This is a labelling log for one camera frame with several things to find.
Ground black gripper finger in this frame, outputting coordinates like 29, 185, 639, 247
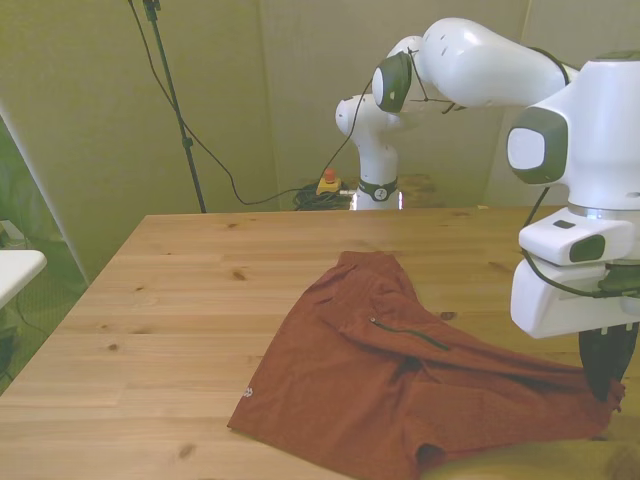
578, 328, 609, 402
606, 323, 640, 396

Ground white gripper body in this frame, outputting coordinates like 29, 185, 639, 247
510, 259, 640, 340

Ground rust red shorts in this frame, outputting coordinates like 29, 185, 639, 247
227, 249, 627, 480

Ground yellow emergency stop button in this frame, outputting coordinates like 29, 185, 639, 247
316, 168, 342, 197

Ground white side table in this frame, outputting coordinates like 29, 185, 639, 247
0, 249, 48, 309

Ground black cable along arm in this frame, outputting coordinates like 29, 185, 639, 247
322, 47, 609, 299

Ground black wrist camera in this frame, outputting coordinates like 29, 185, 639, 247
597, 260, 640, 297

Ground coiled black cables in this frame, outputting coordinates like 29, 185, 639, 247
292, 183, 359, 212

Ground black stand cable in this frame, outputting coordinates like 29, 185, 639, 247
126, 0, 321, 206

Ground black camera stand pole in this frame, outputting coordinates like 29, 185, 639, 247
142, 0, 208, 214

